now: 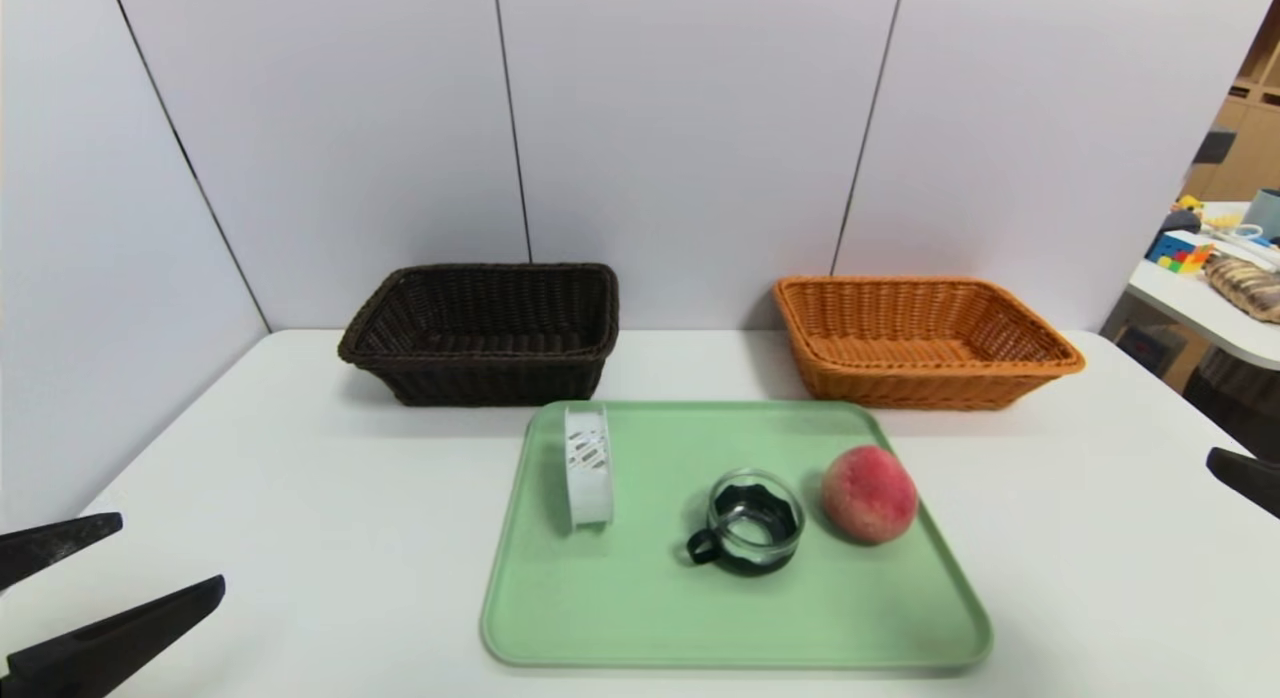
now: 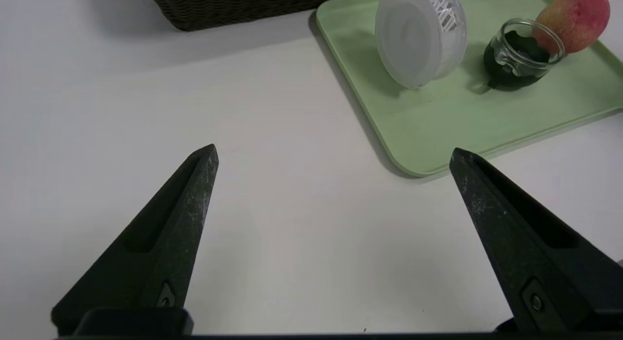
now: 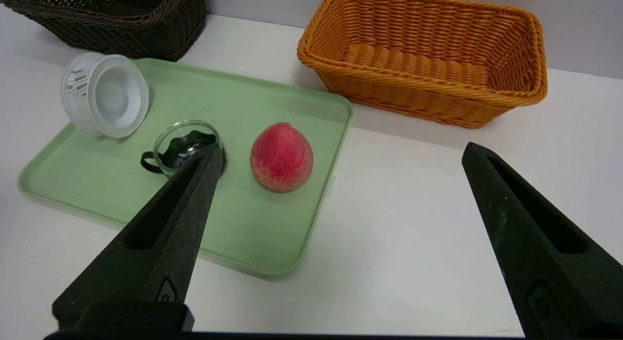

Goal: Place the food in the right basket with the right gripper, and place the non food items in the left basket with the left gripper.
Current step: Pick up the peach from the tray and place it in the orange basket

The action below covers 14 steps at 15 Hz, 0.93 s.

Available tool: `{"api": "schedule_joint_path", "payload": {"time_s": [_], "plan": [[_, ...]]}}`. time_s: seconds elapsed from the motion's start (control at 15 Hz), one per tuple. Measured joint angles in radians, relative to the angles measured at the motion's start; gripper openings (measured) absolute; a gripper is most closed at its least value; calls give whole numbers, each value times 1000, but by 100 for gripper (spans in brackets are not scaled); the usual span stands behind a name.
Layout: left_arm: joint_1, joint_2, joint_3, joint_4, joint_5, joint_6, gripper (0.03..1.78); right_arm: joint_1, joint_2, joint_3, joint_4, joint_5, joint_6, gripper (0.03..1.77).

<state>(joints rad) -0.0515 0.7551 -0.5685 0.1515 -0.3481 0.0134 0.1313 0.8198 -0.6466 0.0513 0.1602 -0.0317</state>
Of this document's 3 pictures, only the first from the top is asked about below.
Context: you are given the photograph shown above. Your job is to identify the brown striped bread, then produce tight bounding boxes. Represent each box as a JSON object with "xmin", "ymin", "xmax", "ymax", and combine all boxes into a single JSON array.
[{"xmin": 1203, "ymin": 255, "xmax": 1280, "ymax": 325}]

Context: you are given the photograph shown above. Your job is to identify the orange wicker basket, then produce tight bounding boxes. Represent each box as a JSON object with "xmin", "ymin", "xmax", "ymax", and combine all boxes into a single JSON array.
[{"xmin": 773, "ymin": 275, "xmax": 1087, "ymax": 411}]

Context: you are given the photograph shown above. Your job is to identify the colourful puzzle cube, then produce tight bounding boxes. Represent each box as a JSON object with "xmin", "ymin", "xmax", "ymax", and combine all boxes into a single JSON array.
[{"xmin": 1147, "ymin": 231, "xmax": 1214, "ymax": 275}]

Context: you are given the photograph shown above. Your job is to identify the wooden shelf unit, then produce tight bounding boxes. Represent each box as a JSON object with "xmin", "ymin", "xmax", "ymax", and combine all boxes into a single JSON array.
[{"xmin": 1185, "ymin": 0, "xmax": 1280, "ymax": 204}]

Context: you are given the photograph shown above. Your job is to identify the grey blue cup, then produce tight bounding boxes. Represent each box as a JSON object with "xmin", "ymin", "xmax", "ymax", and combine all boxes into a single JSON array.
[{"xmin": 1245, "ymin": 188, "xmax": 1280, "ymax": 241}]

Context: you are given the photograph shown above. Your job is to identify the glass cup with black holder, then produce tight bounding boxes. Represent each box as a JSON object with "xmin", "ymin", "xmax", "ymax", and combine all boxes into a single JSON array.
[{"xmin": 686, "ymin": 468, "xmax": 807, "ymax": 577}]

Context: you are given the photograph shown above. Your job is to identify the red peach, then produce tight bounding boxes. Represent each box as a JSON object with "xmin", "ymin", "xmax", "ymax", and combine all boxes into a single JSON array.
[{"xmin": 822, "ymin": 445, "xmax": 919, "ymax": 545}]

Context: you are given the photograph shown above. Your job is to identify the white side table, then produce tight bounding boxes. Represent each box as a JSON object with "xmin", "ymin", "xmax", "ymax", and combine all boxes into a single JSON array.
[{"xmin": 1127, "ymin": 200, "xmax": 1280, "ymax": 371}]

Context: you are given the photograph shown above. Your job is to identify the dark brown wicker basket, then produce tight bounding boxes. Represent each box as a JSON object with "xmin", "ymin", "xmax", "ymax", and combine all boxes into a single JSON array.
[{"xmin": 337, "ymin": 263, "xmax": 620, "ymax": 407}]

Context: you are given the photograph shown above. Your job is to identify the light green plastic tray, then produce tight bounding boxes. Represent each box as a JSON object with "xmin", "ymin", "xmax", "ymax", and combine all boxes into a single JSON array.
[{"xmin": 480, "ymin": 399, "xmax": 994, "ymax": 671}]

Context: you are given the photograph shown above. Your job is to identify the dark woven bin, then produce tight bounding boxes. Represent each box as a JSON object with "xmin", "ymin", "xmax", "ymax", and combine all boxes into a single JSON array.
[{"xmin": 1185, "ymin": 348, "xmax": 1280, "ymax": 459}]

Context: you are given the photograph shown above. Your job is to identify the white tape roll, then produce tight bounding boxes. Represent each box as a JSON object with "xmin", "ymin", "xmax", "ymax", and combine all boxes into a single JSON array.
[{"xmin": 563, "ymin": 403, "xmax": 615, "ymax": 530}]

